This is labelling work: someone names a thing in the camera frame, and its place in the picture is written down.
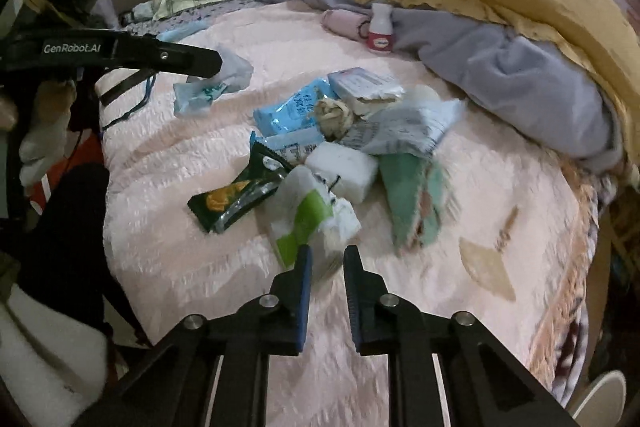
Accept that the light blue mask packet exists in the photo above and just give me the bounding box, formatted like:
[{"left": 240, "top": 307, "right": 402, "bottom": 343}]
[{"left": 172, "top": 49, "right": 254, "bottom": 115}]

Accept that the dark cloth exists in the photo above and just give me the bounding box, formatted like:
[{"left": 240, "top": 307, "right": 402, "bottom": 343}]
[{"left": 25, "top": 164, "right": 151, "bottom": 348}]

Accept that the white blue carton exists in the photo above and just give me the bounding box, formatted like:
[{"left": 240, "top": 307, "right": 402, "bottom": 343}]
[{"left": 327, "top": 67, "right": 406, "bottom": 115}]

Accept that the clear plastic wrapper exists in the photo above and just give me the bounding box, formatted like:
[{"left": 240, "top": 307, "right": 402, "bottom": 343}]
[{"left": 459, "top": 206, "right": 518, "bottom": 303}]

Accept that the dark green snack wrapper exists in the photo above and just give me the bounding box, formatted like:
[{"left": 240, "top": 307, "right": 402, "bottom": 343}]
[{"left": 187, "top": 141, "right": 293, "bottom": 235}]

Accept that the white foam block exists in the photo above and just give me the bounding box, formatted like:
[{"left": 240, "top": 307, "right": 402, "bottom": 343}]
[{"left": 305, "top": 142, "right": 379, "bottom": 202}]

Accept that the white bottle pink label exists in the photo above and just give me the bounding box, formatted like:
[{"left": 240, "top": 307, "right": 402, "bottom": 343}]
[{"left": 367, "top": 3, "right": 394, "bottom": 54}]

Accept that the white round object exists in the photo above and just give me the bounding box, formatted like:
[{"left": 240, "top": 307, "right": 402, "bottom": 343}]
[{"left": 570, "top": 369, "right": 628, "bottom": 423}]

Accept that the white printed plastic bag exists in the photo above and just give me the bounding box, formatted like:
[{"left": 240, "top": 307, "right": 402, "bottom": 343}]
[{"left": 340, "top": 99, "right": 468, "bottom": 158}]

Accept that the small cream plush toy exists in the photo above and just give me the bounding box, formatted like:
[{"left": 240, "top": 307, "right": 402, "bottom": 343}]
[{"left": 310, "top": 98, "right": 358, "bottom": 142}]

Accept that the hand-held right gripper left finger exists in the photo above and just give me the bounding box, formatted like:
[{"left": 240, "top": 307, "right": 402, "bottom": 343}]
[{"left": 72, "top": 245, "right": 314, "bottom": 427}]

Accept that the pink quilted bedspread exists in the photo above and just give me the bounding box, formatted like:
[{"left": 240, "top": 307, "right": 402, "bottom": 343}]
[{"left": 100, "top": 2, "right": 601, "bottom": 427}]

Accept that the red cloth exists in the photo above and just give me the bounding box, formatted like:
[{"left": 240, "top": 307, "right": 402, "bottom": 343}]
[{"left": 30, "top": 132, "right": 106, "bottom": 200}]

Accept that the green fuzzy cloth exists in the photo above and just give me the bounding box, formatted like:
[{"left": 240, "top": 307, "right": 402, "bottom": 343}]
[{"left": 377, "top": 152, "right": 451, "bottom": 255}]

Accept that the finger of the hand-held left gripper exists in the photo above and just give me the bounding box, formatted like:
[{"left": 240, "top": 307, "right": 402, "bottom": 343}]
[{"left": 116, "top": 37, "right": 224, "bottom": 78}]

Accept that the lavender grey blanket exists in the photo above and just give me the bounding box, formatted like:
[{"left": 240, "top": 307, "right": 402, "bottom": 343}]
[{"left": 215, "top": 0, "right": 626, "bottom": 172}]

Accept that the white blue wrapper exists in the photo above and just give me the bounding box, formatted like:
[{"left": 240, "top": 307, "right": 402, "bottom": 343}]
[{"left": 250, "top": 127, "right": 323, "bottom": 168}]

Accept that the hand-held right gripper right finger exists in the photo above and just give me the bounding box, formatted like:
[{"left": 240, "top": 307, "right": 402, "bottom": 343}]
[{"left": 343, "top": 245, "right": 581, "bottom": 427}]

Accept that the blue wipes packet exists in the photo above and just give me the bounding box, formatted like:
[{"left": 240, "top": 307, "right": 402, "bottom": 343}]
[{"left": 252, "top": 77, "right": 336, "bottom": 138}]

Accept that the white green plastic bag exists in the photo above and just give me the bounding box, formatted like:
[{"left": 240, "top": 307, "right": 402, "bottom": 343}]
[{"left": 262, "top": 164, "right": 362, "bottom": 283}]

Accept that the light blue cloth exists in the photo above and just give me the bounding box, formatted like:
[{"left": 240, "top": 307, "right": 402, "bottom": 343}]
[{"left": 156, "top": 19, "right": 211, "bottom": 42}]

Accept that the white fleece garment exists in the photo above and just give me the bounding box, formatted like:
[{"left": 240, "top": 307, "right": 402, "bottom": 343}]
[{"left": 0, "top": 284, "right": 113, "bottom": 427}]

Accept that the pink rolled pouch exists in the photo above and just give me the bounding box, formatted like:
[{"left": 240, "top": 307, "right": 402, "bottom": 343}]
[{"left": 321, "top": 8, "right": 372, "bottom": 42}]

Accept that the person's left hand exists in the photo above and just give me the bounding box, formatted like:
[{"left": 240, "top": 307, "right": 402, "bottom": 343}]
[{"left": 37, "top": 77, "right": 78, "bottom": 122}]

